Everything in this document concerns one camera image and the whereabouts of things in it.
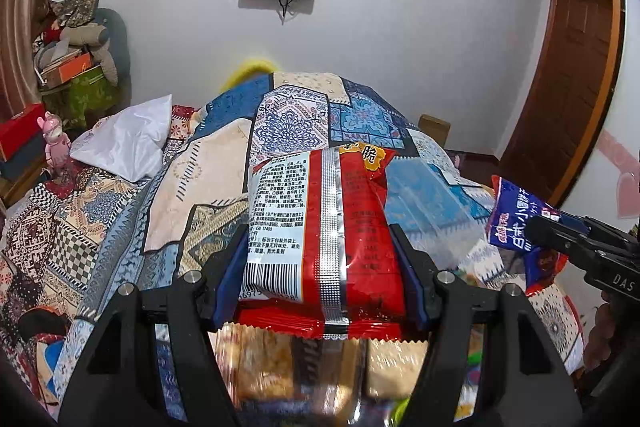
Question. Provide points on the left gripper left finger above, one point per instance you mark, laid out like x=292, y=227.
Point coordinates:
x=116, y=381

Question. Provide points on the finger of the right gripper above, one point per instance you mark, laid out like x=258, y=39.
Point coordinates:
x=565, y=236

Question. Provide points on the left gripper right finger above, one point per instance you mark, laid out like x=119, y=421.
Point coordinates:
x=523, y=381

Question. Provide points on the blue white snack packet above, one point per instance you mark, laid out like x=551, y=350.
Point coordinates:
x=506, y=229

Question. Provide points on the beige wafer biscuit packet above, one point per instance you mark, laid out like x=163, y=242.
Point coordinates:
x=393, y=367

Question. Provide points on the yellow rice cracker packet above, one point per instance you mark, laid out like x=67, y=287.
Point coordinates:
x=284, y=375

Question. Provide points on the red snack packet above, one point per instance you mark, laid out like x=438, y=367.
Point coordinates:
x=320, y=259

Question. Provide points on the person right hand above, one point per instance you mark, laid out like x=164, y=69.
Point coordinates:
x=598, y=348

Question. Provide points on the brown wooden door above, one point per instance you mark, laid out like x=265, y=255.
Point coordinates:
x=567, y=102

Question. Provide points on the cardboard box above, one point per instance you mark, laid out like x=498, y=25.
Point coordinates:
x=436, y=128

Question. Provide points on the patchwork patterned bed quilt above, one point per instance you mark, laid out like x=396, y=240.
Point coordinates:
x=73, y=241

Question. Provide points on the white pillow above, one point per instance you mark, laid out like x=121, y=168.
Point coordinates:
x=130, y=143

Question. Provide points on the pink plush toy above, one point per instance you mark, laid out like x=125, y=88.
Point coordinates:
x=57, y=148

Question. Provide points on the red box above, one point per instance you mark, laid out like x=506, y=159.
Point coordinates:
x=18, y=130

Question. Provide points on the pile of clothes and boxes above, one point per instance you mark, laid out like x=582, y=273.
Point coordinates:
x=82, y=63

